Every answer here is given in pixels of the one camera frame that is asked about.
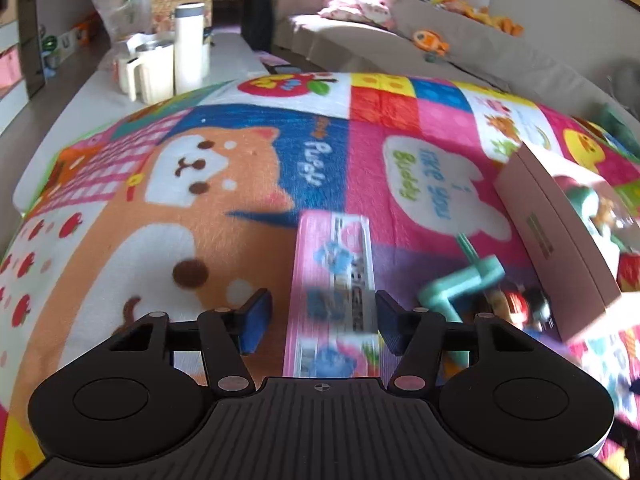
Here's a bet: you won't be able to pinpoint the pink volcano toy package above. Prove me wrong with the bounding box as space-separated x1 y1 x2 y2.
283 210 384 378

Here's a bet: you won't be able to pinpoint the teal plastic toy hammer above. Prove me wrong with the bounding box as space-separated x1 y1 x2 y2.
416 233 508 366

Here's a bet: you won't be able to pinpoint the colourful cartoon blanket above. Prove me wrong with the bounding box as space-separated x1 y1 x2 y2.
1 73 639 479

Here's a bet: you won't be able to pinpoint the white pink cardboard box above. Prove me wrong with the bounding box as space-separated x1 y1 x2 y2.
495 143 639 342

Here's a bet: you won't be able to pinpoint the cream lidded mug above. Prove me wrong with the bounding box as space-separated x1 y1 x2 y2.
126 40 175 105

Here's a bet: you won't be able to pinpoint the orange clownfish plush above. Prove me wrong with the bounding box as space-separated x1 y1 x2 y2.
412 29 449 56

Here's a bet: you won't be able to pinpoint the beige sofa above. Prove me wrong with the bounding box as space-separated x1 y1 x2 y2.
271 0 639 133

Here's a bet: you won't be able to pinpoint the tall white thermos bottle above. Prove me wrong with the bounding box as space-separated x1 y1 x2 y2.
174 3 204 94

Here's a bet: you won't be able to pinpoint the white tv cabinet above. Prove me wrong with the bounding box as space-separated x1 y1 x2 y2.
0 21 29 132

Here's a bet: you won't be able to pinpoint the patterned gift bag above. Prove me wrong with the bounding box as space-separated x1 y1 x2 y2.
152 0 213 32

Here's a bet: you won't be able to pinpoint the yellow duck plush toys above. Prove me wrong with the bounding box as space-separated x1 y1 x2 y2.
421 0 524 37

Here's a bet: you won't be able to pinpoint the pink baby clothes pile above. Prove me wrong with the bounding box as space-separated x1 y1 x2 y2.
318 0 394 29

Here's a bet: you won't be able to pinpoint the clear plastic bag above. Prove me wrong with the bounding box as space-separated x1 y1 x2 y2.
92 0 152 44

